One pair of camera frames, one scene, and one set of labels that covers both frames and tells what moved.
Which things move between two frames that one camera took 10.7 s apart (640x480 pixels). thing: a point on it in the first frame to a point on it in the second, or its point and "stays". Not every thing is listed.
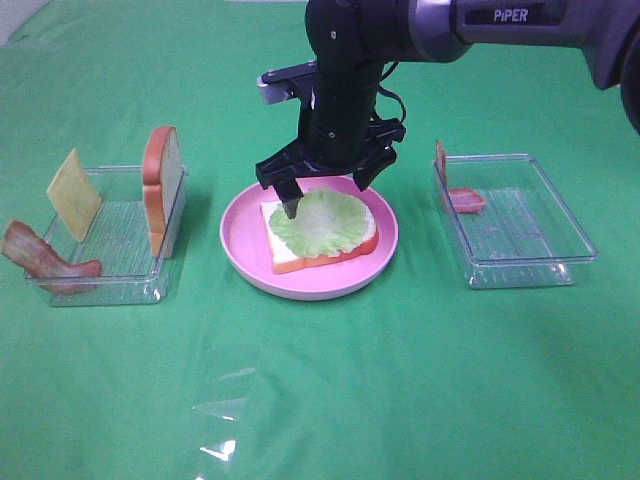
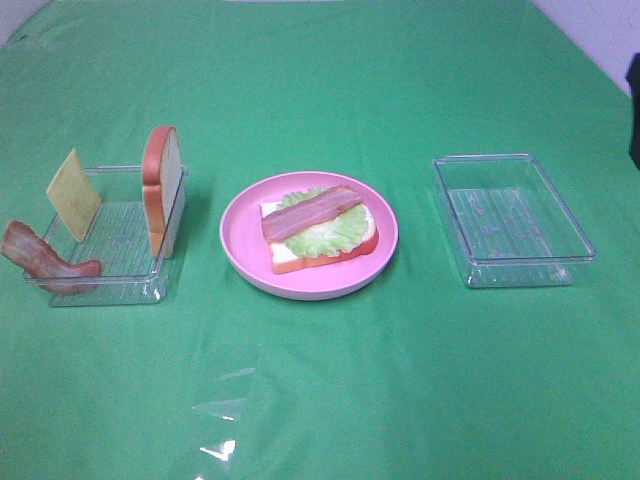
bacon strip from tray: [463, 200] to [326, 202]
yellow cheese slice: [73, 198] stays
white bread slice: [285, 260] stays
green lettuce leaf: [325, 222] stays
